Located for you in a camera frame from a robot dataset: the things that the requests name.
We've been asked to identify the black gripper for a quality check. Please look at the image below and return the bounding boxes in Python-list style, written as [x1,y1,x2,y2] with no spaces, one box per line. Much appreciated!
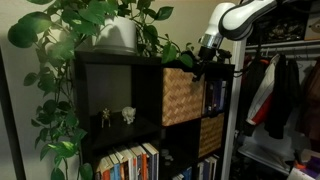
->
[191,45,218,83]

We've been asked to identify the woven bamboo storage container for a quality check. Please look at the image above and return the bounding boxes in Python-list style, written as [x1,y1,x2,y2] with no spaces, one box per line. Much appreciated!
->
[162,67,205,127]

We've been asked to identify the dark navy book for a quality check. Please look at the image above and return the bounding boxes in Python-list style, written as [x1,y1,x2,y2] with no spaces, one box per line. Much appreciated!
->
[205,80,216,116]

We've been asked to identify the blue circuits textbook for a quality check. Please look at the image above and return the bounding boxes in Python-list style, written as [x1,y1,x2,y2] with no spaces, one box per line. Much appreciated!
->
[214,79,222,114]

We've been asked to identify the white maroon banded book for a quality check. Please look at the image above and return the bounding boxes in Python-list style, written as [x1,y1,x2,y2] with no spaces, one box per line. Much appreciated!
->
[220,79,228,112]

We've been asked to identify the black cube shelf unit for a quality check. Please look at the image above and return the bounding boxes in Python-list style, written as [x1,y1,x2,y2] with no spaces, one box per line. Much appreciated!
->
[71,49,236,180]

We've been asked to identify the small woven basket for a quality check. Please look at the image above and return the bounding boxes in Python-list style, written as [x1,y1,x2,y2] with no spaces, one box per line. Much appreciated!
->
[198,113,225,158]

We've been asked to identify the white red jacket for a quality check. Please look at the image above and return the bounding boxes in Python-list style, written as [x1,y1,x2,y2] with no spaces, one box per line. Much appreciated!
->
[246,53,282,127]

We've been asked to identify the white elephant figurine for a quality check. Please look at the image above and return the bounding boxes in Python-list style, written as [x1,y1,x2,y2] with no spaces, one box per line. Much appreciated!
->
[121,106,137,125]

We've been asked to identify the metal closet rod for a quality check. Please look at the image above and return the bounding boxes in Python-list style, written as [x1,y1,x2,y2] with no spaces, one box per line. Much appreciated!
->
[245,42,320,55]

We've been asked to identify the black coat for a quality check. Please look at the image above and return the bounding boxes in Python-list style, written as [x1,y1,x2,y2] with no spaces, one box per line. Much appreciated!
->
[264,53,303,140]

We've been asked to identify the round metal tins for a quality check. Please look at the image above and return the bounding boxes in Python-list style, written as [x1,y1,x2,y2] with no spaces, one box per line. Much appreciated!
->
[159,148,175,168]

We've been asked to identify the white ceramic plant pot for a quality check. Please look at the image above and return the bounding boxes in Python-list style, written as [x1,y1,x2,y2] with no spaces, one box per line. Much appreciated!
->
[92,14,138,55]

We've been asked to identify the dark patterned box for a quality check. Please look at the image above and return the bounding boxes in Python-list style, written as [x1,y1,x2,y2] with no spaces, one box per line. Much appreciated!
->
[248,9,310,45]

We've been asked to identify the white paperback row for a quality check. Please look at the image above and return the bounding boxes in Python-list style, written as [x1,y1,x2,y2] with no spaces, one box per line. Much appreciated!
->
[195,154,220,180]

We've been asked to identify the dark book white pages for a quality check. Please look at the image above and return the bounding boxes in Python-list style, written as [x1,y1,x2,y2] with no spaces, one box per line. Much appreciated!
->
[142,142,160,180]

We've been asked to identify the brass figurine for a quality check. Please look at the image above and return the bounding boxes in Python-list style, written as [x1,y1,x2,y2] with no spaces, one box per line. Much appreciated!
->
[100,107,112,129]

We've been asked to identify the white closet shelf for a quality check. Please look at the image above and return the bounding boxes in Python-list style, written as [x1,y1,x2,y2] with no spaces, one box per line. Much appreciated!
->
[237,142,292,176]

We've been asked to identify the orange spine book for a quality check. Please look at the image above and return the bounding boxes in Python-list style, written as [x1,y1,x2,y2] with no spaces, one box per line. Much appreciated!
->
[135,144,150,180]

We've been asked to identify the brown garment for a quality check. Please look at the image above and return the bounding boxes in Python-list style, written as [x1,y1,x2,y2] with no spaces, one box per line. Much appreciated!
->
[295,58,320,142]

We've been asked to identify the beige box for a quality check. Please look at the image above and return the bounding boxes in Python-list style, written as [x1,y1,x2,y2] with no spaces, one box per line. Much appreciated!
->
[304,9,320,42]

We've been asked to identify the blue spine paperback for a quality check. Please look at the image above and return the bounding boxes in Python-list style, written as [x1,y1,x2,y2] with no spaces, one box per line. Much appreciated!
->
[107,151,122,180]

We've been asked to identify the white orange paperback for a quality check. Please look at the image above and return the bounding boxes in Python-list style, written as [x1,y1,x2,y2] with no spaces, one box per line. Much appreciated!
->
[95,155,114,180]

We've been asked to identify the green pothos plant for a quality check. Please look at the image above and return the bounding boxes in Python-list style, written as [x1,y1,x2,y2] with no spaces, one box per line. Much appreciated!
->
[7,0,201,180]

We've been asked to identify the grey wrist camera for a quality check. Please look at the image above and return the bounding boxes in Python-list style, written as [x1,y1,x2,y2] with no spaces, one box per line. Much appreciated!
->
[217,48,233,61]

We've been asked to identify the white door frame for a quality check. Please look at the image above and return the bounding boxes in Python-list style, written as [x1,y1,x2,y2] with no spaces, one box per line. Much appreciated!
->
[220,36,249,180]

